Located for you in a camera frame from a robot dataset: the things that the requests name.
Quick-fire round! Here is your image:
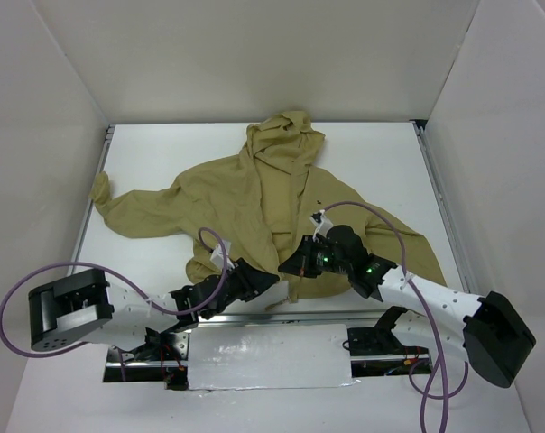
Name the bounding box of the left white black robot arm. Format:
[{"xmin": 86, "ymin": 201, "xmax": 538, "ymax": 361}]
[{"xmin": 28, "ymin": 259, "xmax": 279, "ymax": 360}]

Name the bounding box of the aluminium side rail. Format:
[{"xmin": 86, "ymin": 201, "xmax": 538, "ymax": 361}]
[
  {"xmin": 411, "ymin": 119, "xmax": 471, "ymax": 292},
  {"xmin": 67, "ymin": 125, "xmax": 116, "ymax": 281}
]

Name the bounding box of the tan hooded zip jacket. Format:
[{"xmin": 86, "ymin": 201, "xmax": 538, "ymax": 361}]
[{"xmin": 89, "ymin": 111, "xmax": 445, "ymax": 284}]

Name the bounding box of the right aluminium side rail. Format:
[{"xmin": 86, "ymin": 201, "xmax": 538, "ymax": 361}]
[{"xmin": 411, "ymin": 119, "xmax": 471, "ymax": 292}]

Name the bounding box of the front aluminium rail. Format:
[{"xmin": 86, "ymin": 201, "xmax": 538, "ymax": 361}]
[{"xmin": 199, "ymin": 310, "xmax": 385, "ymax": 327}]

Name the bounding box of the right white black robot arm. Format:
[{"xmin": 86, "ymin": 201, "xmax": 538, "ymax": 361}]
[{"xmin": 279, "ymin": 226, "xmax": 536, "ymax": 388}]

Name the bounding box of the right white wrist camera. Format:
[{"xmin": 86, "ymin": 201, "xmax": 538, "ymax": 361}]
[{"xmin": 310, "ymin": 209, "xmax": 333, "ymax": 237}]

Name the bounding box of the left aluminium side rail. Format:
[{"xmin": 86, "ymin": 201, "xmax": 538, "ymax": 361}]
[{"xmin": 67, "ymin": 125, "xmax": 116, "ymax": 281}]

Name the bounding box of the white foil covered panel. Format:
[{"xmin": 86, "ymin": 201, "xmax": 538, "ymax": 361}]
[{"xmin": 188, "ymin": 324, "xmax": 354, "ymax": 391}]

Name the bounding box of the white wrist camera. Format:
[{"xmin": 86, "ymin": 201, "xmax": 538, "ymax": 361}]
[
  {"xmin": 310, "ymin": 209, "xmax": 333, "ymax": 237},
  {"xmin": 210, "ymin": 240, "xmax": 234, "ymax": 270}
]

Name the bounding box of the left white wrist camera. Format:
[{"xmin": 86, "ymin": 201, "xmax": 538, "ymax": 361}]
[{"xmin": 210, "ymin": 240, "xmax": 234, "ymax": 270}]

